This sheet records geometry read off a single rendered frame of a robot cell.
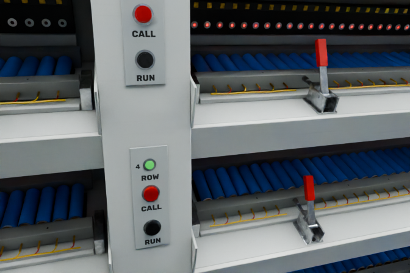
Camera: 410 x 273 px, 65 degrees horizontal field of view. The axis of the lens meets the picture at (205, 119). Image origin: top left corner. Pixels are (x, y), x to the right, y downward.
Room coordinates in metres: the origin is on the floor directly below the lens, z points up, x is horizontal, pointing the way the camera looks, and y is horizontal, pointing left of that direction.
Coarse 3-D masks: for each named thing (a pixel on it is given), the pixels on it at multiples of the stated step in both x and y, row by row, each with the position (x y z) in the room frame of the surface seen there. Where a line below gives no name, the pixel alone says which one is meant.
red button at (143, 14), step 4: (140, 8) 0.32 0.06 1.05; (144, 8) 0.32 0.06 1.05; (148, 8) 0.32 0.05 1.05; (136, 12) 0.32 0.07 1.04; (140, 12) 0.32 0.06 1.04; (144, 12) 0.32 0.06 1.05; (148, 12) 0.32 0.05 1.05; (136, 16) 0.32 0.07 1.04; (140, 16) 0.32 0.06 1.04; (144, 16) 0.32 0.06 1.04; (148, 16) 0.32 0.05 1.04; (140, 20) 0.32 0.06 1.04; (144, 20) 0.32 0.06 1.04; (148, 20) 0.32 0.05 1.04
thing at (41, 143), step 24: (96, 96) 0.30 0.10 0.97; (0, 120) 0.32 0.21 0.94; (24, 120) 0.33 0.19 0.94; (48, 120) 0.33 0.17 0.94; (72, 120) 0.34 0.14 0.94; (96, 120) 0.34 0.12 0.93; (0, 144) 0.29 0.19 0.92; (24, 144) 0.30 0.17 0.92; (48, 144) 0.30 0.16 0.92; (72, 144) 0.31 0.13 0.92; (96, 144) 0.32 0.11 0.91; (0, 168) 0.30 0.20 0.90; (24, 168) 0.30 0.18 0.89; (48, 168) 0.31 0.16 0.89; (72, 168) 0.32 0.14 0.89; (96, 168) 0.33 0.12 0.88
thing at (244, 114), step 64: (192, 0) 0.50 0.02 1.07; (256, 0) 0.54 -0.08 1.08; (192, 64) 0.51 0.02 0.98; (256, 64) 0.48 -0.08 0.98; (320, 64) 0.41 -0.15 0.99; (384, 64) 0.53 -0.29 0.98; (192, 128) 0.34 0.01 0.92; (256, 128) 0.37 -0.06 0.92; (320, 128) 0.39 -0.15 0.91; (384, 128) 0.42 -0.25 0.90
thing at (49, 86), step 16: (0, 80) 0.36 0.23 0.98; (16, 80) 0.36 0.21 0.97; (32, 80) 0.36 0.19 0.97; (48, 80) 0.37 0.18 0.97; (64, 80) 0.37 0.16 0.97; (0, 96) 0.35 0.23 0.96; (16, 96) 0.35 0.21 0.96; (32, 96) 0.36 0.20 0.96; (48, 96) 0.37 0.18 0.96; (64, 96) 0.37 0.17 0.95
